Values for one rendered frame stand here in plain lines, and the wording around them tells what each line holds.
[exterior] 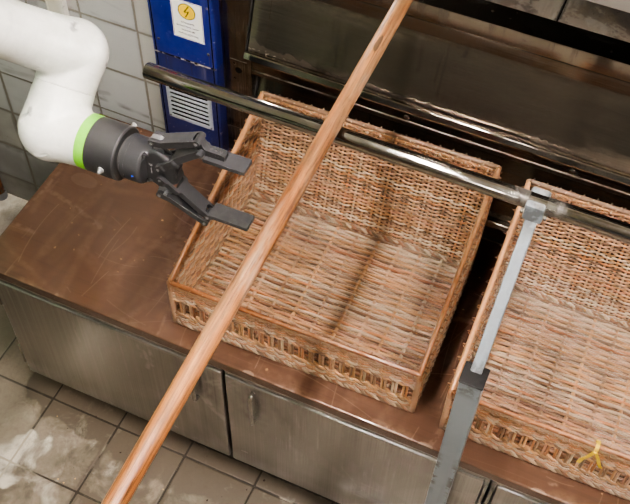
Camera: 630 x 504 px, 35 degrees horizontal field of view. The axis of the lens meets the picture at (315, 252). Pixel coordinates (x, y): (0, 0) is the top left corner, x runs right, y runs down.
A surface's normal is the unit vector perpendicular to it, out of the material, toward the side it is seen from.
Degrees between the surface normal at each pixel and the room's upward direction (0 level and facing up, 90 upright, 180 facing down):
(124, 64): 90
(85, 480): 0
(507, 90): 70
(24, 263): 0
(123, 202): 0
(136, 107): 90
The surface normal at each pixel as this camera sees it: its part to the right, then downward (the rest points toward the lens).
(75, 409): 0.02, -0.59
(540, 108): -0.37, 0.48
